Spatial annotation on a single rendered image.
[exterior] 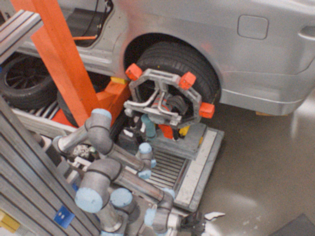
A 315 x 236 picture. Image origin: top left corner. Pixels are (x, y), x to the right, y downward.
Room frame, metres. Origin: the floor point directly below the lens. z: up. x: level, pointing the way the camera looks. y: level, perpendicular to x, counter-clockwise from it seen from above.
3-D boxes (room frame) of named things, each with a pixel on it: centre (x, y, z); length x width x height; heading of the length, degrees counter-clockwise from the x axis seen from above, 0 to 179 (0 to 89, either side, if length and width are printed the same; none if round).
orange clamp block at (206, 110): (1.38, -0.35, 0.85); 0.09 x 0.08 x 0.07; 57
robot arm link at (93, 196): (0.64, 0.34, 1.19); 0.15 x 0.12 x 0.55; 157
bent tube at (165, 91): (1.39, -0.10, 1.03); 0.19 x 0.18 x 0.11; 147
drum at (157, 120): (1.48, -0.05, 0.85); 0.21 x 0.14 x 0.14; 147
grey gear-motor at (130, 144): (1.75, 0.19, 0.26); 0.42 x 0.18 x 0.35; 147
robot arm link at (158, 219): (0.54, 0.09, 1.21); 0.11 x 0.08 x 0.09; 67
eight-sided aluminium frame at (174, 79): (1.54, -0.08, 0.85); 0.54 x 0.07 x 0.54; 57
